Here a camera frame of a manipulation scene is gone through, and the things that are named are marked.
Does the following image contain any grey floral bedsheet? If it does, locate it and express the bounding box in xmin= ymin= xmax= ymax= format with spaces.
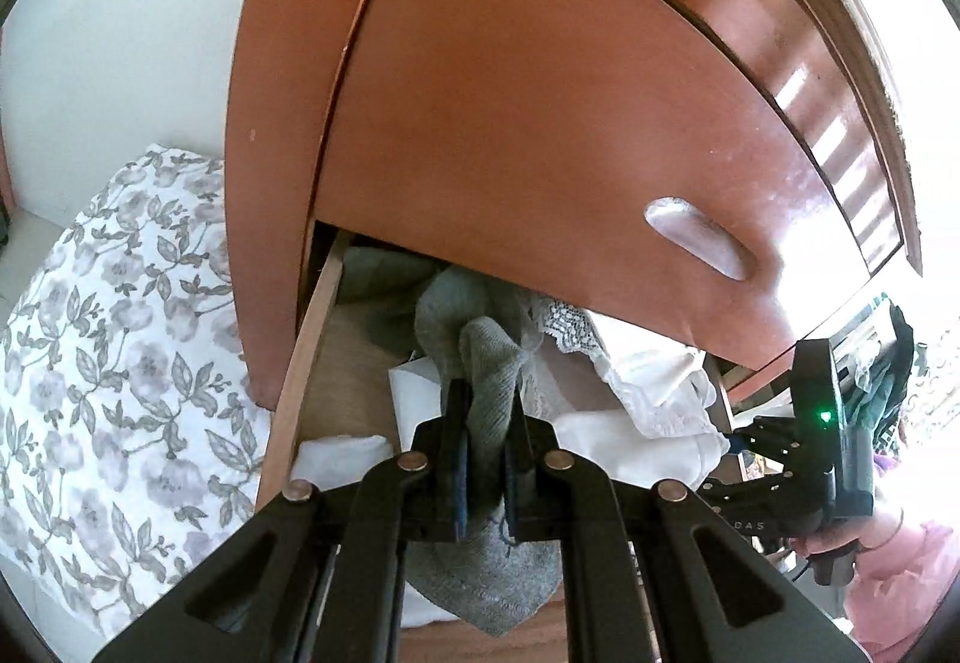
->
xmin=0 ymin=144 xmax=275 ymax=641

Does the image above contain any white garment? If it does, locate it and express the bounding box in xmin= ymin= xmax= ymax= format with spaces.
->
xmin=388 ymin=357 xmax=732 ymax=495

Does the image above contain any wooden drawer below fluted panel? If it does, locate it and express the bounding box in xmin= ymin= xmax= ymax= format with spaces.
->
xmin=313 ymin=0 xmax=875 ymax=383

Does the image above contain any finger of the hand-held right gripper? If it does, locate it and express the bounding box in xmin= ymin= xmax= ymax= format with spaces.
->
xmin=701 ymin=472 xmax=797 ymax=512
xmin=731 ymin=414 xmax=803 ymax=476

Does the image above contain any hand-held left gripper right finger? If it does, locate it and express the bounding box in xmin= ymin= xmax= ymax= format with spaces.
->
xmin=501 ymin=393 xmax=871 ymax=663

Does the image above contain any lace trimmed white cloth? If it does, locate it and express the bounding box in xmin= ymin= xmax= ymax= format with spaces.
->
xmin=525 ymin=294 xmax=722 ymax=439

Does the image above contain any grey green cloth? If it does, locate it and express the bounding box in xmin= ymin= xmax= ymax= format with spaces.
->
xmin=345 ymin=247 xmax=451 ymax=356

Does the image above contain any dark green jacket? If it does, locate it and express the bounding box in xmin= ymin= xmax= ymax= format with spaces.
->
xmin=862 ymin=295 xmax=917 ymax=435

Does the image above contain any wooden nightstand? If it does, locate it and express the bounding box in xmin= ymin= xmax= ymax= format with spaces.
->
xmin=223 ymin=0 xmax=925 ymax=409

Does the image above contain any wooden bottom drawer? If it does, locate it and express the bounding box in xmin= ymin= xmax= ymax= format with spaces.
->
xmin=255 ymin=224 xmax=751 ymax=663

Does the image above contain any wooden drawer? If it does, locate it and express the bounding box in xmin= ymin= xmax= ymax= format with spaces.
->
xmin=313 ymin=0 xmax=875 ymax=383
xmin=255 ymin=224 xmax=751 ymax=663

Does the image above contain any grey sock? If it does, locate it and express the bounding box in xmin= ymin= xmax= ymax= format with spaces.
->
xmin=405 ymin=269 xmax=563 ymax=638

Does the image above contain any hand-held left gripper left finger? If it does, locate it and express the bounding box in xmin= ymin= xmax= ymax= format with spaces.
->
xmin=94 ymin=378 xmax=473 ymax=663

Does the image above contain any person's right hand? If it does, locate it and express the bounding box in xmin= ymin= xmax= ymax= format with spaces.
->
xmin=793 ymin=511 xmax=908 ymax=563

